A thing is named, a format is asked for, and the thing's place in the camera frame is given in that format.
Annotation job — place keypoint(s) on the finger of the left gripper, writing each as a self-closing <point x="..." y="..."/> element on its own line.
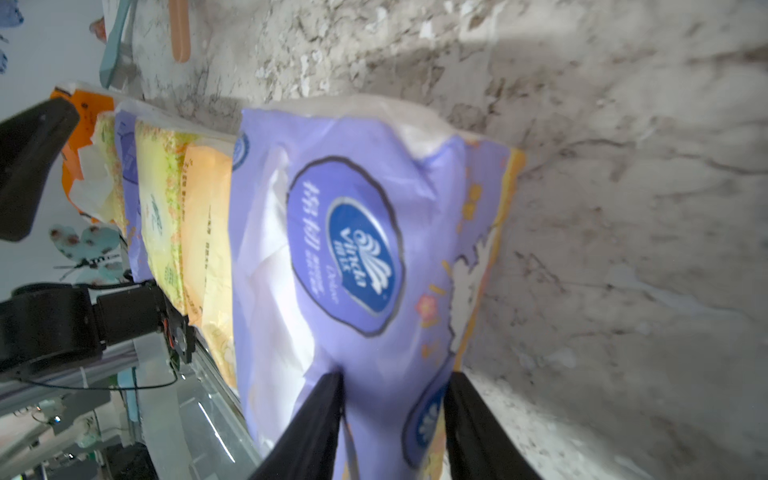
<point x="31" y="141"/>

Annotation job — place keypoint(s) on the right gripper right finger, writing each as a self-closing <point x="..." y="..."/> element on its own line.
<point x="477" y="445"/>

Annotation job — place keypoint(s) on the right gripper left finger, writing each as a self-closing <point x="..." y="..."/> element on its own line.
<point x="307" y="449"/>

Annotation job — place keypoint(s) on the orange tissue pack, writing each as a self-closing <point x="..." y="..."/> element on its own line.
<point x="89" y="101"/>

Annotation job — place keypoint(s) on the purple tissue pack shelf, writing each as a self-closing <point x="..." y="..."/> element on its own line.
<point x="125" y="144"/>
<point x="362" y="232"/>

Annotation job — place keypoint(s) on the green tissue pack shelf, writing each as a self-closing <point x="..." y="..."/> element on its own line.
<point x="160" y="153"/>

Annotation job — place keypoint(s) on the yellow tissue pack shelf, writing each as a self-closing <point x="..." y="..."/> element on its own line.
<point x="205" y="247"/>

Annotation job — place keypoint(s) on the purple tissue pack bottom shelf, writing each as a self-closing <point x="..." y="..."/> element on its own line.
<point x="362" y="232"/>

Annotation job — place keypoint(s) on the green tissue pack with tissue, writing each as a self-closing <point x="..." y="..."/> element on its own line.
<point x="100" y="194"/>

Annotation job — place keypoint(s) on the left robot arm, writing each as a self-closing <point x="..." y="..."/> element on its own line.
<point x="47" y="328"/>

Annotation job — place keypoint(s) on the teal plastic spatula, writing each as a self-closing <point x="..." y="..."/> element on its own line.
<point x="118" y="16"/>

